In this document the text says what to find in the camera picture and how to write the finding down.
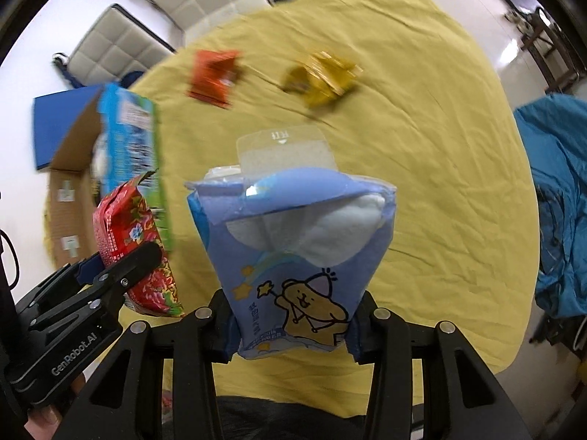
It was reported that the blue cloth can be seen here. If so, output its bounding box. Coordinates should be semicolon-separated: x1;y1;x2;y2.
513;92;587;318

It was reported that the cardboard box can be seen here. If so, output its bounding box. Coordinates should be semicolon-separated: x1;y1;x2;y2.
45;83;111;269

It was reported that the dark wooden chair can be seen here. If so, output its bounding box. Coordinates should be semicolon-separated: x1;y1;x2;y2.
507;7;582;95

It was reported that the yellow tablecloth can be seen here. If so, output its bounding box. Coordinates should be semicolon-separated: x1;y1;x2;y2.
43;0;541;397

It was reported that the blue flat board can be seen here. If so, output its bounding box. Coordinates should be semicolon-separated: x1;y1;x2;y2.
32;85;107;171

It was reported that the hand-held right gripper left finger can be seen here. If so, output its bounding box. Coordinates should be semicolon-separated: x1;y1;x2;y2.
52;290;243;440

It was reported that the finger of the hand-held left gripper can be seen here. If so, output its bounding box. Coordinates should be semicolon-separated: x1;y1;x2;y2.
76;252;107;286
89;241;165;304

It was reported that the yellow snack packet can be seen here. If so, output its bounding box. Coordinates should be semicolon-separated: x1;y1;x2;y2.
281;51;363;108

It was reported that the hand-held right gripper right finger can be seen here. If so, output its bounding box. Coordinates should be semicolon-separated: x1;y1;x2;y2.
345;291;547;440

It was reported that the blue cartoon tissue pack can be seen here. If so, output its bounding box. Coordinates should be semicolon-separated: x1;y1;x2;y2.
184;124;397;360

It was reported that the red floral tissue pack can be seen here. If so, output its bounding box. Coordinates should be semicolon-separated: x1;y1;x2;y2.
92;170;185;318

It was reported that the person's left hand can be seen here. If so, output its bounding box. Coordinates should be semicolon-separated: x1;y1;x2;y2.
23;373;87;440

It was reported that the orange snack packet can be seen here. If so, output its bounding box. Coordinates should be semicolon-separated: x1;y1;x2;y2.
187;49;244;110

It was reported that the blue green tissue pack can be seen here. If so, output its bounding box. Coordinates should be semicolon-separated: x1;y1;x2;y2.
94;83;176;252

